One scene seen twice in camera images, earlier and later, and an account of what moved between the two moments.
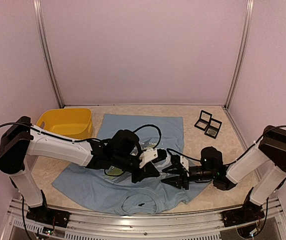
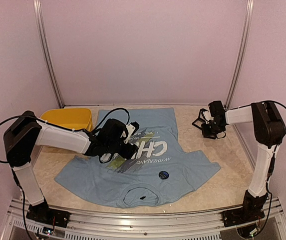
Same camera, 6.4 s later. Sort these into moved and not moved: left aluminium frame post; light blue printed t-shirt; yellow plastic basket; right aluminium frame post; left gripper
Moved: left gripper; light blue printed t-shirt
Not moved: yellow plastic basket; right aluminium frame post; left aluminium frame post
